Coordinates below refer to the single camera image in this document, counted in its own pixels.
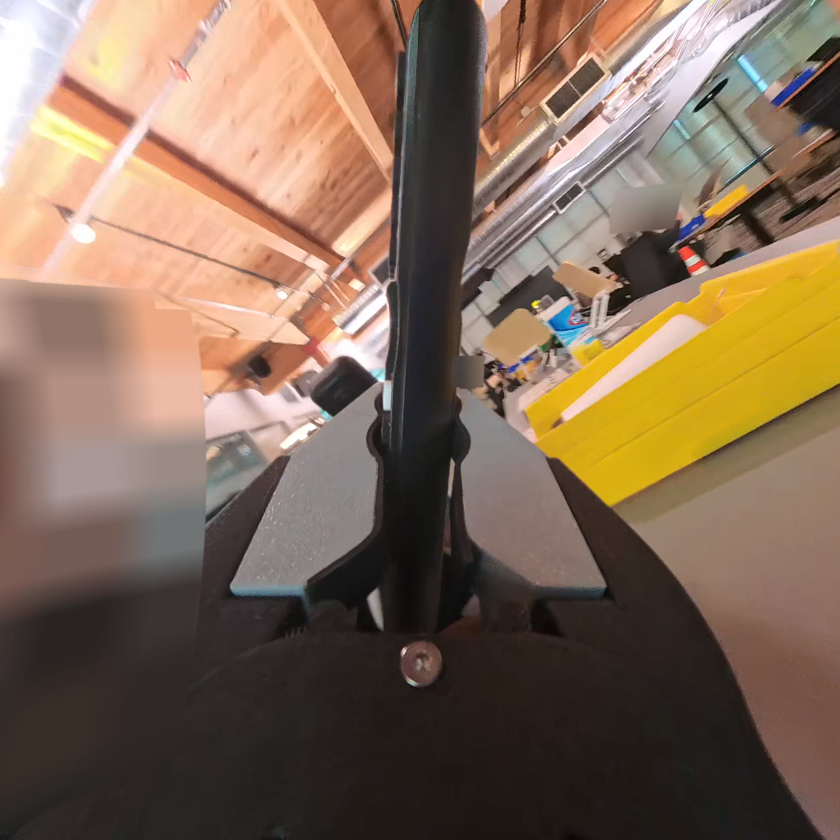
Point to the white disinfecting wipes canister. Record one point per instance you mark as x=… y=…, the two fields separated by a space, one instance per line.
x=568 y=321

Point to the orange traffic cone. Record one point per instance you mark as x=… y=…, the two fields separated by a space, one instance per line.
x=692 y=259

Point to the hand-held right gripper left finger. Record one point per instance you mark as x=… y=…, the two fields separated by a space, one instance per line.
x=308 y=518

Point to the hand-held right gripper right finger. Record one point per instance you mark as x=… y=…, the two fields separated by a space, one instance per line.
x=525 y=518

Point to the yellow plastic bin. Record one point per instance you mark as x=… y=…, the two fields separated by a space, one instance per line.
x=709 y=407

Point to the black remote control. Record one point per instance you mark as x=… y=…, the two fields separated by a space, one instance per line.
x=436 y=262

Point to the tan padded chair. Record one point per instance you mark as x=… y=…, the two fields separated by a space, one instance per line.
x=515 y=334
x=584 y=279

